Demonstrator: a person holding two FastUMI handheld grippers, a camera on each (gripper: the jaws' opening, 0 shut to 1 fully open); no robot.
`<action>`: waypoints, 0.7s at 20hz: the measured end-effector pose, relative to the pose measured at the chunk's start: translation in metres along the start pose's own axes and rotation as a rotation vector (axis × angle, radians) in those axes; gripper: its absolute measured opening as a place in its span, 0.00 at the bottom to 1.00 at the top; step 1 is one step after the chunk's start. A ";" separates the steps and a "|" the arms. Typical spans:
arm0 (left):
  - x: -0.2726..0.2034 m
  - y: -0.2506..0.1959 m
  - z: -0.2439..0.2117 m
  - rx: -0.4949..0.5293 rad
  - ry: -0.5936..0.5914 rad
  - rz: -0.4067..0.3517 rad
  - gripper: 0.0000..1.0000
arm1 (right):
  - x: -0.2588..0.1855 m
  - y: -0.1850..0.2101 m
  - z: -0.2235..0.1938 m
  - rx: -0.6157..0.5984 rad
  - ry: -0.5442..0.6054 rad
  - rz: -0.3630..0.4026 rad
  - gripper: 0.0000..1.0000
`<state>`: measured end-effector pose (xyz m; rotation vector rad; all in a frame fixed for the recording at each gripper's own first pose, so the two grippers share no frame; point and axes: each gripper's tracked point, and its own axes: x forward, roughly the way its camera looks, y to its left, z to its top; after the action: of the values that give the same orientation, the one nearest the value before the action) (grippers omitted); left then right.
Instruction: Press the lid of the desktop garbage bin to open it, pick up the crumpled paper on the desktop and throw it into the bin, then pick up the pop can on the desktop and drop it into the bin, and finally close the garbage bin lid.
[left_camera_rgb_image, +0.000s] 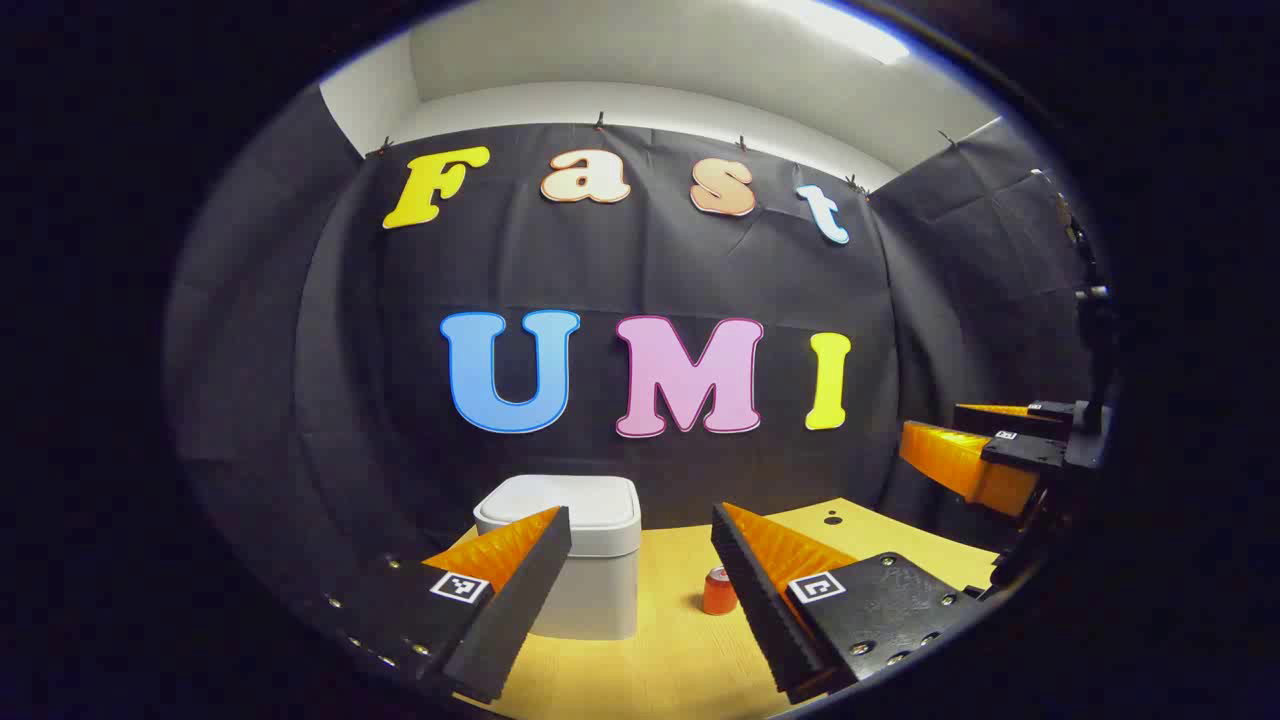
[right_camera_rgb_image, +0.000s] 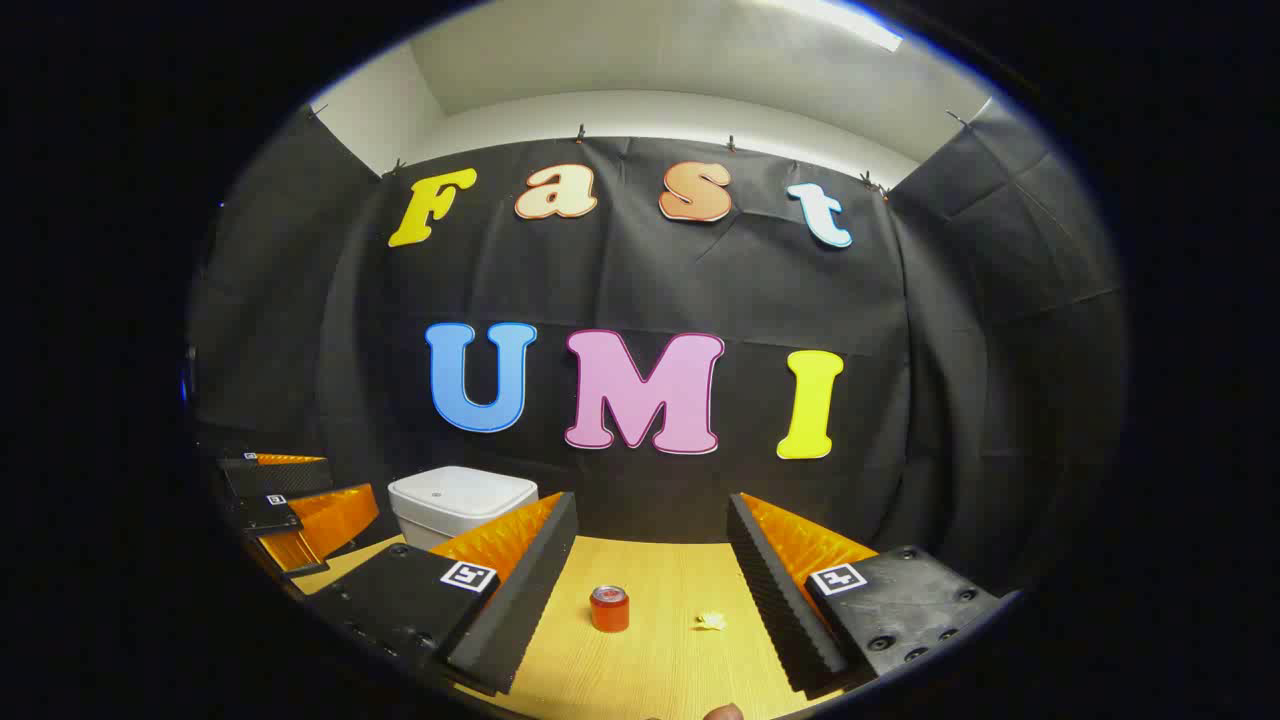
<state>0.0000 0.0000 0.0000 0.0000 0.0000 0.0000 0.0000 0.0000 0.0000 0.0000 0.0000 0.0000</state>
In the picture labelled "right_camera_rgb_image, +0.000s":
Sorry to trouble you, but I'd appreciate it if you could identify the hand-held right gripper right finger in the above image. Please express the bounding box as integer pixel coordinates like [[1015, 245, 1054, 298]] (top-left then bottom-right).
[[726, 490, 1005, 701]]

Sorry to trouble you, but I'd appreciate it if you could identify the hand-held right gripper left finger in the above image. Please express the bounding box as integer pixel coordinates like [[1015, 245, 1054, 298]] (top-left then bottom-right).
[[303, 490, 581, 698]]

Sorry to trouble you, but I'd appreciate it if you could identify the red pop can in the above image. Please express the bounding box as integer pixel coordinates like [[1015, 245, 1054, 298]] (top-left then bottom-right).
[[589, 585, 631, 634]]

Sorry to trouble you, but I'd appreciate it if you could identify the white desktop garbage bin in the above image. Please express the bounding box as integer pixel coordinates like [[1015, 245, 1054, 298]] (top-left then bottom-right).
[[388, 466, 539, 552]]

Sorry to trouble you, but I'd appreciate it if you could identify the wooden desktop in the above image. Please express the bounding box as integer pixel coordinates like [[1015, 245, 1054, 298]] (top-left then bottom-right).
[[290, 533, 901, 720]]

